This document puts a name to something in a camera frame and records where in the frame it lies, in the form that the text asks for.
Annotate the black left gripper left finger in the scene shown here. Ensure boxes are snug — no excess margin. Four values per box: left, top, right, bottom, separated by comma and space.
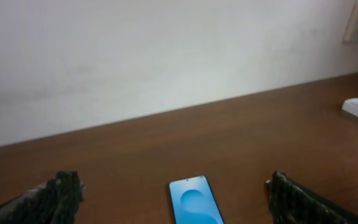
0, 171, 85, 224

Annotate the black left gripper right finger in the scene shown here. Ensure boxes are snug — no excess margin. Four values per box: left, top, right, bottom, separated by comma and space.
265, 171, 358, 224

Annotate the blue Galaxy smartphone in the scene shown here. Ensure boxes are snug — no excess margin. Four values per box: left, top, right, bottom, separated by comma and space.
168, 175, 224, 224

